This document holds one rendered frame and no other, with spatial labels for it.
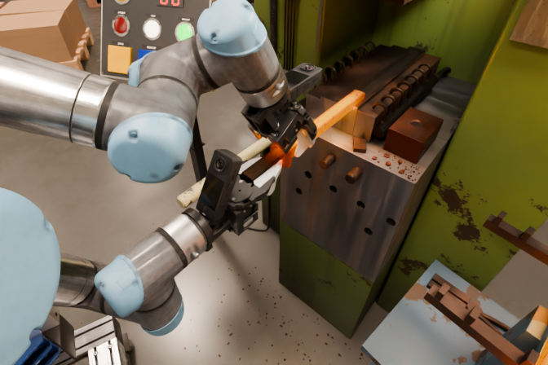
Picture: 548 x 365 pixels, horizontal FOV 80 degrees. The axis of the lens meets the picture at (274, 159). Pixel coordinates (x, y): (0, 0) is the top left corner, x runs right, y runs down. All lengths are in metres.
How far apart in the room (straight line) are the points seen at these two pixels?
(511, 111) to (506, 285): 1.19
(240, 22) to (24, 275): 0.31
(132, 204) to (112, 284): 1.55
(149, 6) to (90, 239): 1.28
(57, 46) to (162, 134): 3.14
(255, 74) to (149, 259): 0.29
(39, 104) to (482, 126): 0.83
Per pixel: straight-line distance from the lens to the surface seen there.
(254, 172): 0.60
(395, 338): 0.82
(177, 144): 0.33
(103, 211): 2.07
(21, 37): 3.48
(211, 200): 0.54
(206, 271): 1.67
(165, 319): 0.61
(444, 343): 0.85
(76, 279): 0.59
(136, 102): 0.36
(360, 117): 0.83
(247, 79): 0.45
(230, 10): 0.43
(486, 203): 1.01
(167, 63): 0.44
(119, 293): 0.51
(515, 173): 0.94
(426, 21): 1.22
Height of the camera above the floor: 1.43
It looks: 42 degrees down
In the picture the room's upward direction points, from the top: straight up
